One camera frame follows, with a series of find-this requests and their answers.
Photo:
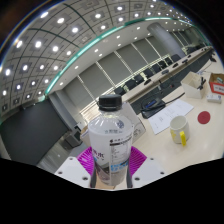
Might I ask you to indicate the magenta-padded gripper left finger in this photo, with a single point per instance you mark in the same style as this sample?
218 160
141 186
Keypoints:
71 171

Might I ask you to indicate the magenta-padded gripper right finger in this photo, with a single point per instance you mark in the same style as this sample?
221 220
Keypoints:
148 170

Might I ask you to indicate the clear black-capped water bottle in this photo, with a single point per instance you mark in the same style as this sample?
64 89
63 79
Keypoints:
110 140

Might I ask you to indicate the grey box television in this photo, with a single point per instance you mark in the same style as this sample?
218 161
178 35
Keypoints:
71 141

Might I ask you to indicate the white printed paper sheet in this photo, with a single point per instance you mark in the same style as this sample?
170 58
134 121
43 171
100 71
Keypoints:
163 118

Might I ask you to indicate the black desktop console device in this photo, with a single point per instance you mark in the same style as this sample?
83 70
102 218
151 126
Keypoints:
151 107

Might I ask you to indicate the flat round red coaster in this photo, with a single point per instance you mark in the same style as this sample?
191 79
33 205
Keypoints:
204 117

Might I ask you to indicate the row of black office chairs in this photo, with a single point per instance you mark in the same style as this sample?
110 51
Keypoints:
148 72

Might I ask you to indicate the black pen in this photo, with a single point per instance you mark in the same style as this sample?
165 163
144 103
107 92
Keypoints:
201 84

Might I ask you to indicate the long curved conference desk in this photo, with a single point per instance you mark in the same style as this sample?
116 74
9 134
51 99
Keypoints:
173 71

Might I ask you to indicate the open red-sided cardboard box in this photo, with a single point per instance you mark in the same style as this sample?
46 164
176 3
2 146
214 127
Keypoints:
217 87

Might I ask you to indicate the group of ceiling lights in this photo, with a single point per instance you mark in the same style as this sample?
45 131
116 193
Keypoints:
38 44

